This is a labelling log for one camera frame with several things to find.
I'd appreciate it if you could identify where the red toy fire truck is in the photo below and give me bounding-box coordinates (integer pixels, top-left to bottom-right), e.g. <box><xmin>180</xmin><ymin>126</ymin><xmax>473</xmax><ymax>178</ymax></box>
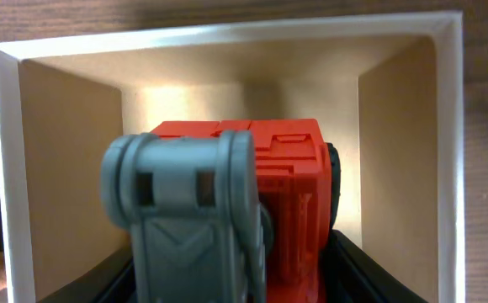
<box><xmin>100</xmin><ymin>119</ymin><xmax>342</xmax><ymax>303</ymax></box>

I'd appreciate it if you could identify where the white cardboard box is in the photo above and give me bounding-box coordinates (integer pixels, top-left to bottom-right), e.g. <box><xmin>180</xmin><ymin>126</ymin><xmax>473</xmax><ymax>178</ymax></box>
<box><xmin>0</xmin><ymin>12</ymin><xmax>465</xmax><ymax>302</ymax></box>

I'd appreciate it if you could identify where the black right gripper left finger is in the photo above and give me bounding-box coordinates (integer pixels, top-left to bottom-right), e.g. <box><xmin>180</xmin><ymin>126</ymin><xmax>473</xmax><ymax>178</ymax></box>
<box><xmin>40</xmin><ymin>246</ymin><xmax>132</xmax><ymax>303</ymax></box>

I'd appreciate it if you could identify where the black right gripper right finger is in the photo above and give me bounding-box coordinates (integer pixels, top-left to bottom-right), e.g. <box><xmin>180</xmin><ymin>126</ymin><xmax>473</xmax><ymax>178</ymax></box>
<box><xmin>320</xmin><ymin>230</ymin><xmax>426</xmax><ymax>303</ymax></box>

